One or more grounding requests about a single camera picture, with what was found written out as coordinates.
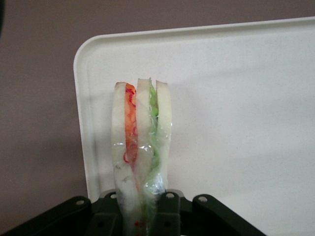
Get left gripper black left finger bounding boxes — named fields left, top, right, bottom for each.
left=0, top=189, right=124, bottom=236

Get cream plastic tray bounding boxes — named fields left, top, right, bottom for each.
left=73, top=16, right=315, bottom=236

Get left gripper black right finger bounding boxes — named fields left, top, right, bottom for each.
left=152, top=188, right=267, bottom=236

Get triangle sandwich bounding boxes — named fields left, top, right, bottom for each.
left=110, top=77, right=174, bottom=236

